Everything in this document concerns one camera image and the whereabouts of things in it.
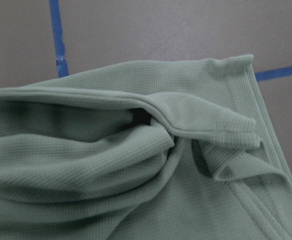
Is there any olive green long-sleeve shirt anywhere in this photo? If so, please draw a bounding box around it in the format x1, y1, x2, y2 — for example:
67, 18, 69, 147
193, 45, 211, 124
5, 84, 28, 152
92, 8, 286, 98
0, 54, 292, 240

